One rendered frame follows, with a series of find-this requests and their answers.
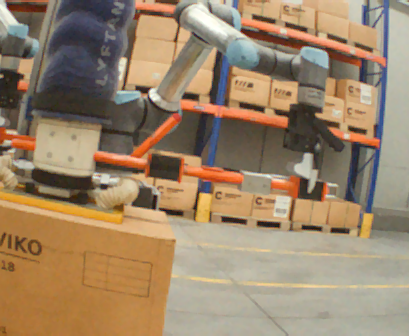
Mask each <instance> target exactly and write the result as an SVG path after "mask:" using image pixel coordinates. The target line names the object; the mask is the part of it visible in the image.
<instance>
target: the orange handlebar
mask: <svg viewBox="0 0 409 336"><path fill-rule="evenodd" d="M1 140H5V141H11V146H12V147H13V148H15V149H24V150H29V151H33V152H35V145H36V137H32V136H29V137H27V136H23V135H19V134H17V135H15V134H10V133H2V136H1ZM93 160H94V162H105V163H111V164H116V165H122V166H128V167H134V168H140V169H146V165H147V158H146V159H135V158H129V156H123V155H117V154H112V153H106V152H101V151H97V152H95V153H94V156H93ZM183 176H190V177H195V178H199V179H200V180H204V181H206V180H207V181H213V182H216V183H217V182H219V183H222V181H227V182H233V183H239V184H241V183H242V181H243V175H240V174H239V173H233V172H227V171H224V170H222V169H220V168H219V167H216V168H215V167H209V166H207V165H204V166H202V165H200V167H195V166H190V165H184V170H183ZM270 189H276V190H282V191H283V190H287V191H293V189H294V183H293V182H291V181H287V180H281V179H276V178H272V182H271V188H270Z"/></svg>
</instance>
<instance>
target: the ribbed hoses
mask: <svg viewBox="0 0 409 336"><path fill-rule="evenodd" d="M12 171H13V170H12V160H11V156H1V157H0V182H2V184H4V187H6V189H7V190H12V189H14V187H15V186H17V184H18V183H19V182H17V180H16V177H15V176H21V175H18V173H17V175H15V174H13V173H12ZM14 175H15V176H14ZM118 177H119V176H117V177H116V178H115V180H116V179H118ZM115 180H114V181H115ZM102 191H103V190H102ZM138 193H139V182H138V180H137V179H136V178H135V177H133V176H121V177H120V178H119V179H118V180H117V182H116V186H114V187H113V188H110V187H108V189H107V190H104V191H103V193H101V194H100V196H98V198H96V201H97V203H98V205H99V206H100V208H106V209H108V210H110V209H111V208H112V207H113V206H115V205H116V204H117V203H119V204H121V203H123V204H130V203H131V202H133V200H134V199H135V198H136V197H137V195H138ZM117 205H118V204H117Z"/></svg>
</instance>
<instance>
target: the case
mask: <svg viewBox="0 0 409 336"><path fill-rule="evenodd" d="M0 187H4V184H2V182H0ZM176 241H177V240H176V237H175V235H174V232H173V230H172V228H171V226H170V223H169V221H168V218H167V216H166V214H165V213H164V212H159V211H153V210H146V209H141V208H137V207H134V206H127V205H125V209H124V212H123V218H122V224H116V223H110V222H104V221H98V220H92V219H87V218H83V217H81V216H75V215H70V214H64V213H59V212H54V211H48V210H44V209H41V208H38V207H33V206H28V205H23V204H19V203H14V202H9V201H5V200H0V336H163V332H164V331H163V328H164V324H165V314H166V310H167V299H168V295H169V290H170V285H169V284H170V279H171V274H172V268H173V258H174V252H175V247H176Z"/></svg>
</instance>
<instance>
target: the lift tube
mask: <svg viewBox="0 0 409 336"><path fill-rule="evenodd" d="M135 9H136V4H135V0H61V1H60V3H59V5H58V7H57V10H56V12H55V14H54V21H53V23H54V32H53V33H52V35H51V36H50V39H49V40H48V43H47V44H46V48H45V51H46V52H45V56H46V58H45V60H46V65H45V68H44V71H43V72H42V74H41V76H40V78H39V81H38V84H37V88H36V92H45V93H55V94H58V93H60V94H65V95H67V94H70V95H74V96H76V95H79V96H83V97H87V96H88V97H93V98H101V99H105V100H113V101H114V100H115V98H116V94H117V90H118V84H119V63H120V60H121V58H122V56H123V55H124V53H125V51H126V50H127V46H128V41H127V37H128V36H127V32H126V29H127V27H128V25H129V24H130V22H131V21H132V18H133V17H134V13H135ZM33 114H36V115H40V116H43V115H45V116H50V117H58V118H63V119H66V118H68V119H73V120H83V121H88V122H93V123H94V122H99V123H105V124H110V125H112V121H111V117H107V118H106V117H101V116H96V115H86V114H81V113H78V114H76V113H71V112H62V111H57V110H55V111H52V110H48V109H45V110H43V109H38V108H35V109H33V112H32V115H33Z"/></svg>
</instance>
